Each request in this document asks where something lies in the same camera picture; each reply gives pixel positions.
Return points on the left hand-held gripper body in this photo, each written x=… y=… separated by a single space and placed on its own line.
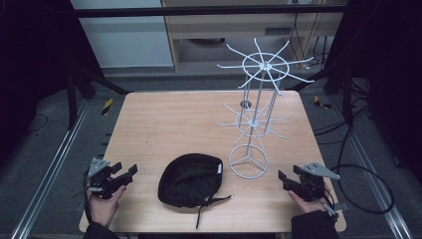
x=101 y=181

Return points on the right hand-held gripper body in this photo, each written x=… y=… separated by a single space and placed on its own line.
x=310 y=186

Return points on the person's right hand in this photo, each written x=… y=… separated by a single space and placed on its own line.
x=310 y=206

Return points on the person's left hand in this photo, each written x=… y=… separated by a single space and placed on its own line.
x=103 y=209

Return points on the black cap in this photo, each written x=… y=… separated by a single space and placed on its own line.
x=189 y=181

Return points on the black and yellow tape strip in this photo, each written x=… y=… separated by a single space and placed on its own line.
x=321 y=103
x=106 y=107

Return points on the black stand with legs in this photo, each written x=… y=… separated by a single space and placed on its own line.
x=74 y=96
x=346 y=93

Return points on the white cabinet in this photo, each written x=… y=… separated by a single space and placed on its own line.
x=126 y=36

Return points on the dark curtain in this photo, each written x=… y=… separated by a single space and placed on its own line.
x=388 y=73
x=30 y=66

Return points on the light wooden shelf unit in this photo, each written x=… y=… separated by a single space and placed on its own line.
x=232 y=28

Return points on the black horizontal bar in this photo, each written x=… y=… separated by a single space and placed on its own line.
x=199 y=11

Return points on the metal floor rail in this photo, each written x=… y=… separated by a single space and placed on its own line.
x=46 y=169
x=375 y=179

